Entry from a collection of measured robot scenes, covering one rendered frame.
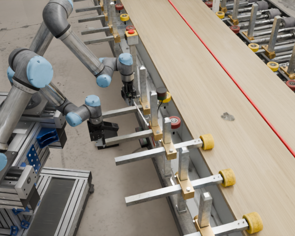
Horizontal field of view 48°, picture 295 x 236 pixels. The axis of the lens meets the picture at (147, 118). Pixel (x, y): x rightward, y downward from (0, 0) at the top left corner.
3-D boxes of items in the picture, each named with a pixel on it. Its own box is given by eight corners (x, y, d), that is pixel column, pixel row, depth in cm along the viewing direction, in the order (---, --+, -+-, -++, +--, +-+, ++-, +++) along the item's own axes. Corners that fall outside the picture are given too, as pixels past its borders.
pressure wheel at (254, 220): (250, 219, 136) (240, 211, 144) (252, 237, 138) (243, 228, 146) (263, 216, 137) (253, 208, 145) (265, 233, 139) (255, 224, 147)
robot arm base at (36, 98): (10, 108, 190) (4, 94, 184) (22, 92, 201) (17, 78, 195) (35, 110, 188) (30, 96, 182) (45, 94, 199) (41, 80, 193)
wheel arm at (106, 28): (81, 36, 307) (80, 32, 304) (81, 34, 310) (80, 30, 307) (128, 28, 314) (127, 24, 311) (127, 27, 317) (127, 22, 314)
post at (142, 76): (143, 127, 232) (139, 68, 200) (142, 123, 235) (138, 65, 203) (148, 126, 233) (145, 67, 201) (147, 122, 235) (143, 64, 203)
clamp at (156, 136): (154, 141, 197) (154, 135, 193) (148, 126, 207) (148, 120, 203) (163, 139, 198) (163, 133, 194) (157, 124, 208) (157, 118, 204)
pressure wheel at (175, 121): (169, 139, 201) (169, 125, 193) (165, 130, 206) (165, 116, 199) (181, 136, 202) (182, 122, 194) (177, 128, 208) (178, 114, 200)
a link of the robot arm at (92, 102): (80, 99, 171) (92, 91, 176) (83, 115, 178) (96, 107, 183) (89, 105, 167) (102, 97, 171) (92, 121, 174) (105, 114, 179)
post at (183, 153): (179, 215, 174) (181, 151, 143) (177, 209, 177) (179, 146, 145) (185, 213, 175) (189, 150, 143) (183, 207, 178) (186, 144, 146)
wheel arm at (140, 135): (106, 147, 194) (105, 142, 192) (105, 143, 197) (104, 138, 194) (177, 131, 202) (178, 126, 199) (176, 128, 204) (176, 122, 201)
